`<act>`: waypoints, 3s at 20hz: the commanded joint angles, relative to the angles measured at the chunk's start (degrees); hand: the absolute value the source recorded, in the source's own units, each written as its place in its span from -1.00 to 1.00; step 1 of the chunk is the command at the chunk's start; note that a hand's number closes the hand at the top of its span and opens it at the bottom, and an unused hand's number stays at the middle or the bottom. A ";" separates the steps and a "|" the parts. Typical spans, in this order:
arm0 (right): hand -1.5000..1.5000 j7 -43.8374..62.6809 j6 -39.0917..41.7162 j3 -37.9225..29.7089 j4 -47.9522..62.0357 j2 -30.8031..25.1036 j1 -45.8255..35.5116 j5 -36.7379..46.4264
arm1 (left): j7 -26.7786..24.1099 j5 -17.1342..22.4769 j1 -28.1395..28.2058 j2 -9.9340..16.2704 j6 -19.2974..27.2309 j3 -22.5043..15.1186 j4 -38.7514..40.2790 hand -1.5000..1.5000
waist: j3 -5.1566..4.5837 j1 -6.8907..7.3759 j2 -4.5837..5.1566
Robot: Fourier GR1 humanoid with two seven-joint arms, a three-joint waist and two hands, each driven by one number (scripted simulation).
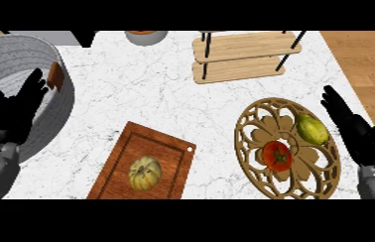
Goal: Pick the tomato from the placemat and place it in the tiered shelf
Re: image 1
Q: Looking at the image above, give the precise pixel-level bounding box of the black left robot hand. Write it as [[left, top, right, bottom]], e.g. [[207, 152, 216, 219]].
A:
[[0, 67, 52, 146]]

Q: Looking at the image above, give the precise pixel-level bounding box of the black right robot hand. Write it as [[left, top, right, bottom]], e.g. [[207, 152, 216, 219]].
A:
[[319, 84, 375, 169]]

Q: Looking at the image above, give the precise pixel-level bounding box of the round tan openwork placemat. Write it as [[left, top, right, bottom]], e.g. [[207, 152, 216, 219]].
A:
[[233, 97, 343, 200]]

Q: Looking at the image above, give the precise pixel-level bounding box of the red tomato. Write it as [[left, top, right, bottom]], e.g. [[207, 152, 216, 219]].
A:
[[263, 140, 294, 173]]

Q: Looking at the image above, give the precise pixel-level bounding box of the wooden tiered shelf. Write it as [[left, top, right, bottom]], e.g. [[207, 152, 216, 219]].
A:
[[191, 31, 307, 85]]

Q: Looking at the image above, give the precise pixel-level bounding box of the large grey speckled pot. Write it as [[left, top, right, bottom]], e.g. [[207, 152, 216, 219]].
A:
[[0, 34, 77, 165]]

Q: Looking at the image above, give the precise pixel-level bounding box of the yellow-green lemon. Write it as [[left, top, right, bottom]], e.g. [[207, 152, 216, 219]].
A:
[[294, 113, 331, 146]]

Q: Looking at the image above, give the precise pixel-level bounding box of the dark grey appliance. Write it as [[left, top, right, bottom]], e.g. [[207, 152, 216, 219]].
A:
[[0, 31, 99, 49]]

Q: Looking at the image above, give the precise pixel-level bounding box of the brown wooden cutting board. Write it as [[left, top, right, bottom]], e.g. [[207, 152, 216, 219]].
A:
[[87, 120, 198, 200]]

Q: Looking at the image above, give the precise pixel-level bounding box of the grey bowl with orange rim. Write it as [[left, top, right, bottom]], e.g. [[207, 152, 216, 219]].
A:
[[124, 31, 170, 48]]

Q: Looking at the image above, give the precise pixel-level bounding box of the pale green striped squash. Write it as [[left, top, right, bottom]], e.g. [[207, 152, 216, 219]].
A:
[[127, 155, 163, 192]]

